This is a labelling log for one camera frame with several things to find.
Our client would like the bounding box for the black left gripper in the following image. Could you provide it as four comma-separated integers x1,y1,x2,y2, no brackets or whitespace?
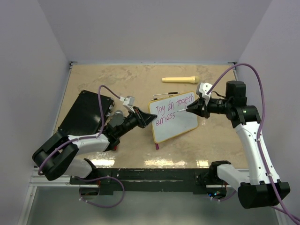
117,106,157,138

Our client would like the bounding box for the yellow framed whiteboard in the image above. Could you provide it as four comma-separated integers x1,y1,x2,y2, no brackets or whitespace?
148,91,198,144

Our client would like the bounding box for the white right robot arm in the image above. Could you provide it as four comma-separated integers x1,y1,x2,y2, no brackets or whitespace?
187,81,290,209

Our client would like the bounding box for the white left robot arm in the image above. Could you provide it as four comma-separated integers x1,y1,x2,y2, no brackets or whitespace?
32,106,157,184

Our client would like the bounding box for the cream toy microphone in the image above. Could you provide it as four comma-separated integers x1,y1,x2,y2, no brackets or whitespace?
162,76,200,84

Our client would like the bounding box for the black hard case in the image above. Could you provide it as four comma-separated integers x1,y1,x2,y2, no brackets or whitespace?
58,90,115,136

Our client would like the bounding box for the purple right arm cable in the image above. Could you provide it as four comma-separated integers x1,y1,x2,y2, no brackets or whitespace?
208,62,300,223

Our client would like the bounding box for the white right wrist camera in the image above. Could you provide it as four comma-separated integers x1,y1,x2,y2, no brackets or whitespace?
196,82,212,105

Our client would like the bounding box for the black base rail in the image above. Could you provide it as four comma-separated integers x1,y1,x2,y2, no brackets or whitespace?
70,168,229,199

